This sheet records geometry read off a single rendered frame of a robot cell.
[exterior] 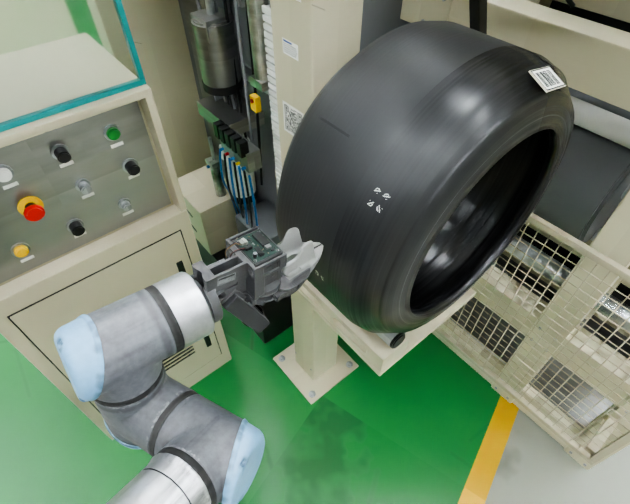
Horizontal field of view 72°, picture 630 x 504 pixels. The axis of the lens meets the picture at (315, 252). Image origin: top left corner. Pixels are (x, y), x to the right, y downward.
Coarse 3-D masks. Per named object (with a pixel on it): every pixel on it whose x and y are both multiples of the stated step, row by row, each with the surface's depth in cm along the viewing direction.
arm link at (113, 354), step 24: (144, 288) 53; (96, 312) 49; (120, 312) 49; (144, 312) 49; (168, 312) 50; (72, 336) 46; (96, 336) 46; (120, 336) 47; (144, 336) 49; (168, 336) 50; (72, 360) 45; (96, 360) 46; (120, 360) 47; (144, 360) 49; (72, 384) 49; (96, 384) 46; (120, 384) 49; (144, 384) 52
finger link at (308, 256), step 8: (304, 248) 62; (312, 248) 63; (320, 248) 68; (296, 256) 62; (304, 256) 63; (312, 256) 65; (320, 256) 67; (288, 264) 62; (296, 264) 63; (304, 264) 64; (312, 264) 65; (288, 272) 63; (296, 272) 63
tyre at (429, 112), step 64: (384, 64) 65; (448, 64) 62; (512, 64) 61; (320, 128) 67; (384, 128) 61; (448, 128) 57; (512, 128) 60; (320, 192) 67; (448, 192) 59; (512, 192) 101; (384, 256) 63; (448, 256) 108; (384, 320) 75
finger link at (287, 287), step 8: (304, 272) 64; (280, 280) 62; (288, 280) 62; (296, 280) 63; (304, 280) 64; (280, 288) 61; (288, 288) 61; (296, 288) 63; (272, 296) 61; (280, 296) 61
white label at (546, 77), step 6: (546, 66) 64; (534, 72) 61; (540, 72) 62; (546, 72) 63; (552, 72) 63; (534, 78) 61; (540, 78) 61; (546, 78) 62; (552, 78) 63; (558, 78) 63; (540, 84) 60; (546, 84) 61; (552, 84) 62; (558, 84) 62; (564, 84) 63; (546, 90) 60; (552, 90) 61
